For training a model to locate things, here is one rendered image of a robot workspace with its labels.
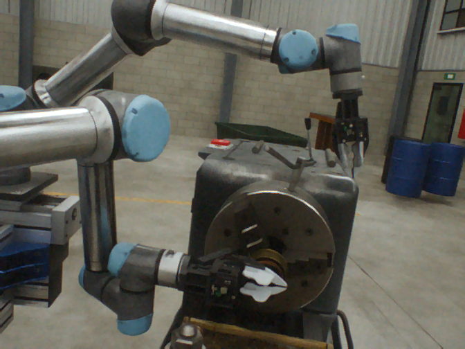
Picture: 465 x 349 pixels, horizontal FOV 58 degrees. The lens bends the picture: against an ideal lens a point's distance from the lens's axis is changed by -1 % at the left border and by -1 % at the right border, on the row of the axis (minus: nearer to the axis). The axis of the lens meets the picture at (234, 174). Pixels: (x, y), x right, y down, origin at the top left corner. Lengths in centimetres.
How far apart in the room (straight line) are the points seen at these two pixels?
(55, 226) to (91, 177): 26
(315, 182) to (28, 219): 74
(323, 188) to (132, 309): 57
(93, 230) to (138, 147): 28
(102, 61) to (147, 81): 979
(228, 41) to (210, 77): 1008
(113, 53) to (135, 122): 44
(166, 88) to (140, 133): 1020
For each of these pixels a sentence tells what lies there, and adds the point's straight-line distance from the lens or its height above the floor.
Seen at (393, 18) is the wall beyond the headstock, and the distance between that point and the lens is 1267.
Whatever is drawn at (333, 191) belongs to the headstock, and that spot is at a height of 122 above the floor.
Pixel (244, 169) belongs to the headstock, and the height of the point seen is 124.
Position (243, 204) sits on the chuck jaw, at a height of 119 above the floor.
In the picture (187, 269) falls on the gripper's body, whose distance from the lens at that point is 86.
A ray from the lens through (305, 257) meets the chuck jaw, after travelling 98.
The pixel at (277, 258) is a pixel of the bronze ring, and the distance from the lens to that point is 92.
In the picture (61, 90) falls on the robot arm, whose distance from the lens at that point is 121.
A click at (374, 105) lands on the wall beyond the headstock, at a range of 1236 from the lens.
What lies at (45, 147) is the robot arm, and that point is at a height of 135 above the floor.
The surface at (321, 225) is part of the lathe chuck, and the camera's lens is 100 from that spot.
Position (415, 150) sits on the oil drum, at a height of 78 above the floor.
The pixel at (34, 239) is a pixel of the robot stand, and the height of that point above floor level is 104.
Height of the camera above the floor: 147
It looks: 12 degrees down
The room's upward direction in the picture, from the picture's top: 7 degrees clockwise
